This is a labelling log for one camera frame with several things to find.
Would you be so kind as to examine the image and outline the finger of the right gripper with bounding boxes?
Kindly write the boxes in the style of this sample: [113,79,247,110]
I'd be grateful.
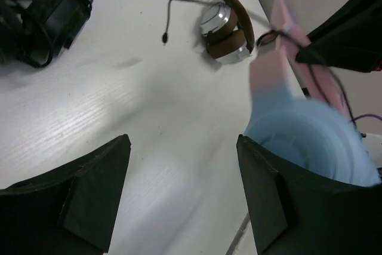
[296,0,381,73]

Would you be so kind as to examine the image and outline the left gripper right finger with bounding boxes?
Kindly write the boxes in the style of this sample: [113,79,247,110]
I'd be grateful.
[237,136,381,254]

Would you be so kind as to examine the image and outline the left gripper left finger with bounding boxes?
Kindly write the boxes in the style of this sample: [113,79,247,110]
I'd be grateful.
[1,134,131,254]

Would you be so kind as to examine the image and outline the pink blue cat-ear headphones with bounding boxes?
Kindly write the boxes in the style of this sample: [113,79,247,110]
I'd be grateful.
[244,0,381,187]

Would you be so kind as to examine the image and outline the brown silver headphones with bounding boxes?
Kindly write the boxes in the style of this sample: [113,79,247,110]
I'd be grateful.
[199,0,255,65]

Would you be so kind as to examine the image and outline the black headphones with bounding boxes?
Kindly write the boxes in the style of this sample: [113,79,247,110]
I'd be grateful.
[1,0,93,69]

